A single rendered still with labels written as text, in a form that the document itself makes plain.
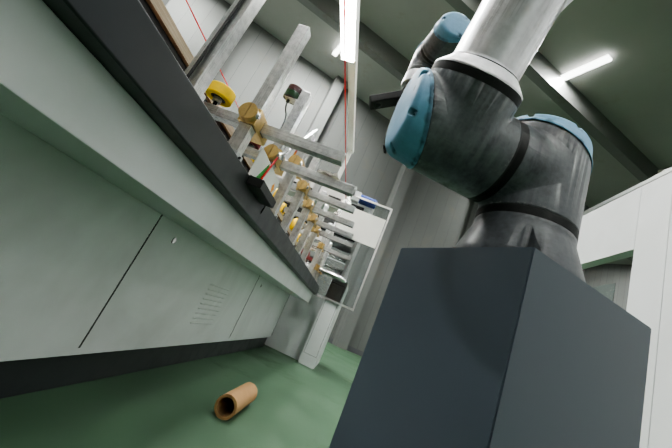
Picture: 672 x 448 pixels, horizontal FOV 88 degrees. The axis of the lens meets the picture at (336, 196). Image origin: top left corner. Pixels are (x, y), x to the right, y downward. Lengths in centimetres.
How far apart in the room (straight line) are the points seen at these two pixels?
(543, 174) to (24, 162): 87
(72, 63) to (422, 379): 59
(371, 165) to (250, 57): 428
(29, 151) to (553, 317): 85
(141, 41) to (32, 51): 12
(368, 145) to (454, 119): 963
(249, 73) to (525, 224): 916
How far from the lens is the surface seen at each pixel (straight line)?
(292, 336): 375
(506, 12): 61
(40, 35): 55
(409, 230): 1049
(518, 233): 55
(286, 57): 107
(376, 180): 1004
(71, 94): 58
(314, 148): 94
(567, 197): 61
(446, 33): 105
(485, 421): 43
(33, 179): 86
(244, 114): 95
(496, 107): 56
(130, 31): 57
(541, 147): 61
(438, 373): 48
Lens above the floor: 44
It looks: 19 degrees up
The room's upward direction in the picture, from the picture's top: 24 degrees clockwise
